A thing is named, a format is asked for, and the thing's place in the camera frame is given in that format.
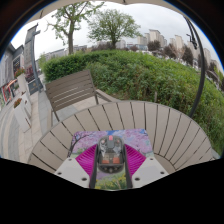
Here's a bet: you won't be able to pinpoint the dark sign post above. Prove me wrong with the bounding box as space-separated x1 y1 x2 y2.
23 22 45 97

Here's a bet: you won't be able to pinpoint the white flower planter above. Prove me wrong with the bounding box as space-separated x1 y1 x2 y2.
12 92 34 133

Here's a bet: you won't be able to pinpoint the floral print mouse pad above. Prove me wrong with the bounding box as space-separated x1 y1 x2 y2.
67 128 155 191

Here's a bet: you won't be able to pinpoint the distant apartment buildings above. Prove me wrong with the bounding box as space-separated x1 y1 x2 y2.
132 28 222 73

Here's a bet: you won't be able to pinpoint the slatted wooden chair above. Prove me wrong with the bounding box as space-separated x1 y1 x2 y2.
44 68 122 128

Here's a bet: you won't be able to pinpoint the dark curved umbrella pole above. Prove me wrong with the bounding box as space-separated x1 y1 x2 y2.
182 15 207 119

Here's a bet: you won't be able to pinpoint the beige umbrella canopy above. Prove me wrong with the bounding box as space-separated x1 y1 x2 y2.
29 0 188 22

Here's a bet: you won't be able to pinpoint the round leafy tree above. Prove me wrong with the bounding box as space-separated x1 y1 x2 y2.
86 8 143 51

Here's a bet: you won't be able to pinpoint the sparse thin-trunked tree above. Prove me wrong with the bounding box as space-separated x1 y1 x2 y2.
46 1 105 56

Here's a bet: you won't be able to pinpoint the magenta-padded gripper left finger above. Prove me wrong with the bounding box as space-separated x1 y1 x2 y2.
54 143 100 190

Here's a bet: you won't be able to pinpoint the green hedge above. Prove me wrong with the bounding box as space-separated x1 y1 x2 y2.
41 49 224 157

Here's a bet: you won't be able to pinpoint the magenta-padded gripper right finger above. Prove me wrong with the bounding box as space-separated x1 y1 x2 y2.
122 143 170 190

